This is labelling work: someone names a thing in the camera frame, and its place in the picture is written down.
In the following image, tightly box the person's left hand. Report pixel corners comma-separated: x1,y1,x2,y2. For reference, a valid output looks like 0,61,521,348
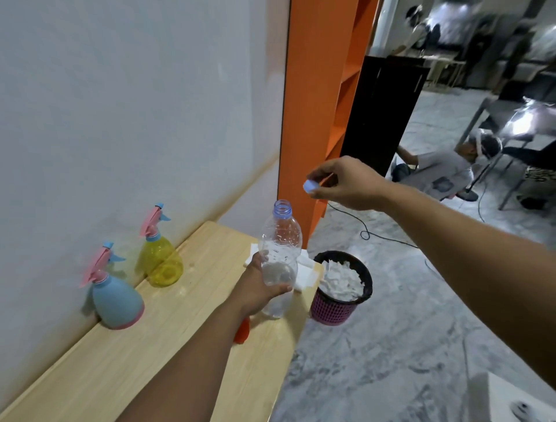
230,251,294,321

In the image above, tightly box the person's right hand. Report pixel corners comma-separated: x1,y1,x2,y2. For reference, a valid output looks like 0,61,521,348
306,155,392,213

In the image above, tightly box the red plastic funnel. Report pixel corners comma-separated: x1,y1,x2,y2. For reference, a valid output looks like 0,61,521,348
233,316,251,345

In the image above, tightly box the clear plastic water bottle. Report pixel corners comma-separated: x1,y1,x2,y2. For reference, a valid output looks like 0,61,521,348
258,199,303,319

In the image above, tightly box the yellow spray bottle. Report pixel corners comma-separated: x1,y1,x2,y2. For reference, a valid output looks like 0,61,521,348
138,234,184,288

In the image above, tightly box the person's left forearm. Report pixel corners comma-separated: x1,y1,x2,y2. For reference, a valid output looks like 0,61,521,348
115,300,248,422

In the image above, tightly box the person's right forearm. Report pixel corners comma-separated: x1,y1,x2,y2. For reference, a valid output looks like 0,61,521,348
382,182,556,392

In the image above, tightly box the stack of white paper tissues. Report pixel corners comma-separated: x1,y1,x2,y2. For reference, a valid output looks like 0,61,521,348
243,243,324,294

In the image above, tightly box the black cabinet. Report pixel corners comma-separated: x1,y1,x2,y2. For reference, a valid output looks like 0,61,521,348
340,55,431,177

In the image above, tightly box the pink mesh waste basket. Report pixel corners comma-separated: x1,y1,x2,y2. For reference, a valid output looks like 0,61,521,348
310,286,359,326

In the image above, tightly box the orange shelf cabinet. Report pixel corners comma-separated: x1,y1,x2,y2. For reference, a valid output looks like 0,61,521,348
277,0,381,249

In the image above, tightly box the crumpled white paper waste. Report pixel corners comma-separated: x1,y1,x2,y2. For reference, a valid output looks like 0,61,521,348
320,260,365,301

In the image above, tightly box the light wooden background table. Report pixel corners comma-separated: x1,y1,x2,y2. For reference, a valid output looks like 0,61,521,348
423,52,468,90

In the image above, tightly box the grey metal table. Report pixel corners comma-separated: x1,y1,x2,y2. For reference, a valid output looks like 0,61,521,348
458,95,556,209

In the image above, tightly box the white box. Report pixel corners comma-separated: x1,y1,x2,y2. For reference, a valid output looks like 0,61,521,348
467,372,556,422

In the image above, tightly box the black cable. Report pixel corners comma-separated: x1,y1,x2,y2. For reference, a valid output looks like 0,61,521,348
325,202,444,279

